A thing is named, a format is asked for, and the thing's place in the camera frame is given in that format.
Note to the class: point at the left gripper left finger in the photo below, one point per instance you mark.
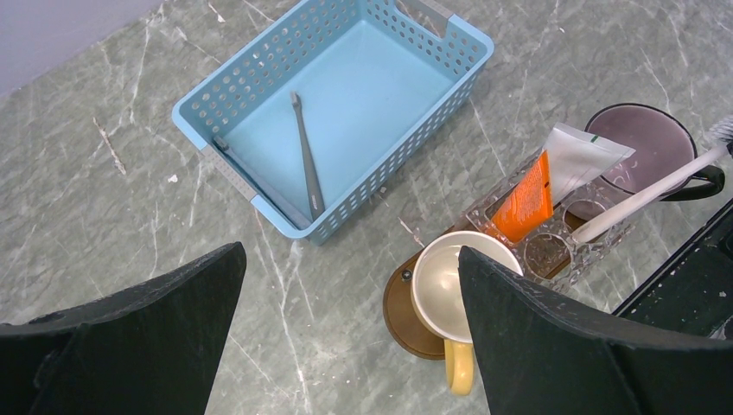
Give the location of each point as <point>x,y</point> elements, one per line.
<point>153,348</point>

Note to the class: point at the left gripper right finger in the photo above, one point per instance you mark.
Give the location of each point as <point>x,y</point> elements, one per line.
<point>540,352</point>

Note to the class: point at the clear acrylic toothbrush holder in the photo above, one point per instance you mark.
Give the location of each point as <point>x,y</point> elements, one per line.
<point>549,255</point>

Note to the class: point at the yellow ceramic mug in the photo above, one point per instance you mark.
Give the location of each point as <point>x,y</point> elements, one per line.
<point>436,297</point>

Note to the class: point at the brown wooden oval tray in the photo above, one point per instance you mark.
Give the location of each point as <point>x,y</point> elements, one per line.
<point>403,323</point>

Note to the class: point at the white red toothpaste tube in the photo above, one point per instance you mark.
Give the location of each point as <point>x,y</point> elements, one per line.
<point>577,157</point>

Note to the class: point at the grey toothbrush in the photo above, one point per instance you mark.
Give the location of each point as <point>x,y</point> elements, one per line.
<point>315,198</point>
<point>265,189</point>

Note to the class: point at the purple ceramic mug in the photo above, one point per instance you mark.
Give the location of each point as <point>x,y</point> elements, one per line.
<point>661,143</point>

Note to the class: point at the light blue plastic basket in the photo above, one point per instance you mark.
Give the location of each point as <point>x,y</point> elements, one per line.
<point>374,85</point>

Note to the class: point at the orange capped toothpaste tube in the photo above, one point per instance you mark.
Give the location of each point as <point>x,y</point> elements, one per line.
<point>528,205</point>

